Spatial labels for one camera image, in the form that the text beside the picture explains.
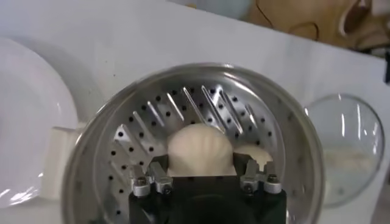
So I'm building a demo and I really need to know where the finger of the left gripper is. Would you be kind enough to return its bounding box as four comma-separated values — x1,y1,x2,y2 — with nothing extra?
384,51,390,85

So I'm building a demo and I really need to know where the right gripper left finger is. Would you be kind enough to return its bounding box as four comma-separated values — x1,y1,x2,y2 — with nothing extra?
130,153,174,198

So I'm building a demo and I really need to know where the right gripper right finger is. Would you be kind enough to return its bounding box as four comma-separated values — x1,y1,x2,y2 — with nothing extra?
233,152,283,195

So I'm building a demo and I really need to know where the white steamed baozi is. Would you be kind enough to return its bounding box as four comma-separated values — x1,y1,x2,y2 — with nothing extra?
166,123,238,177
233,144,274,173

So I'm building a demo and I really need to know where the stainless steel steamer basket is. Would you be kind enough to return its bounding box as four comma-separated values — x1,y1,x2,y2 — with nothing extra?
41,63,325,224

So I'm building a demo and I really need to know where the round glass pot lid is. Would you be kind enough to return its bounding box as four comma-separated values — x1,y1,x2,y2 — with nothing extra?
303,93,386,208

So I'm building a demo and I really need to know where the round white plate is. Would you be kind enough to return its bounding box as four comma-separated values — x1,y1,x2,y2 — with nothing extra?
0,38,79,209

